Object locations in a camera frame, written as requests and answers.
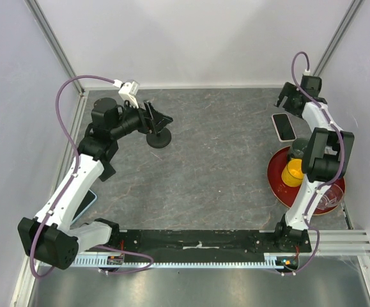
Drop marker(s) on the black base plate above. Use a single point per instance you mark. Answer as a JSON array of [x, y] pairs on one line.
[[256, 241]]

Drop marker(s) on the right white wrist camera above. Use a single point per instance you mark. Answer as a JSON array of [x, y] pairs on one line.
[[310, 84]]

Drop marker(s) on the yellow cup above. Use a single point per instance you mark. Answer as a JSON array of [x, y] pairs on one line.
[[292, 174]]

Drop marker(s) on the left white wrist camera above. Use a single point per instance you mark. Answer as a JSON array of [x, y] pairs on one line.
[[128, 91]]

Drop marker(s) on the light blue phone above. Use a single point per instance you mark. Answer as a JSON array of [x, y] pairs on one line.
[[89, 199]]

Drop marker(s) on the left aluminium frame post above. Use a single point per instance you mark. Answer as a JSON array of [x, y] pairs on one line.
[[50, 36]]

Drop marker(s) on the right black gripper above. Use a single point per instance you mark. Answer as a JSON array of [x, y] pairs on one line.
[[289, 90]]

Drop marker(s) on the black phone stand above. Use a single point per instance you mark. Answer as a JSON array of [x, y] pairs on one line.
[[159, 140]]

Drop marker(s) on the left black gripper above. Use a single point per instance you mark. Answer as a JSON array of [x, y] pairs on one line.
[[158, 121]]

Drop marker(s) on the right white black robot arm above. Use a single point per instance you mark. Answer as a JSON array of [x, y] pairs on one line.
[[325, 159]]

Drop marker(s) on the dark green cup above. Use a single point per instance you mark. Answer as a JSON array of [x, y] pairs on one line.
[[297, 148]]

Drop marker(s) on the aluminium frame post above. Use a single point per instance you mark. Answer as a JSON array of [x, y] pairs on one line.
[[340, 31], [50, 36]]

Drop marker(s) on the light blue cable duct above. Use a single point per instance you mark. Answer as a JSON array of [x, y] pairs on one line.
[[116, 261]]

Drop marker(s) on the right aluminium frame post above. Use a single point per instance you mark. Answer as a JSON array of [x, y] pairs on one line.
[[340, 31]]

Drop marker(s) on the red round tray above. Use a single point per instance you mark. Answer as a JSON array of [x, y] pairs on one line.
[[286, 195]]

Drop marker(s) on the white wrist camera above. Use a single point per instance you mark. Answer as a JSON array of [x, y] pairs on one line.
[[128, 91], [310, 84]]

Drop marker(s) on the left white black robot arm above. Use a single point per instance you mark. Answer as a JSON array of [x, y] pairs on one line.
[[48, 237]]

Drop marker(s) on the clear glass cup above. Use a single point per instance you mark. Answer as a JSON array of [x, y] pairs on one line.
[[330, 200]]

